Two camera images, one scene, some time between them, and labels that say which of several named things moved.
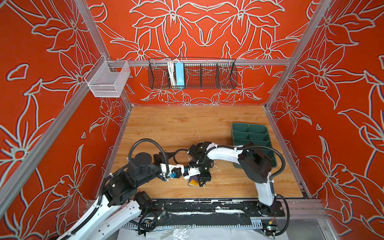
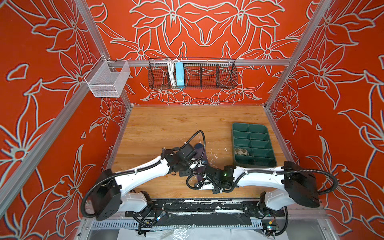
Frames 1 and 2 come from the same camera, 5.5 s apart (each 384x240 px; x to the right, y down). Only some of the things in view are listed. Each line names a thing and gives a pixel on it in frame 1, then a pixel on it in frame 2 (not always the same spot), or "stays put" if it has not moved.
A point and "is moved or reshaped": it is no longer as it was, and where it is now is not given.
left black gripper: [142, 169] → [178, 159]
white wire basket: [106, 78] stays put
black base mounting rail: [251, 208] stays put
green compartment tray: [244, 133] stays put
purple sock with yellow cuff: [194, 181] is moved or reshaped
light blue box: [180, 74] stays put
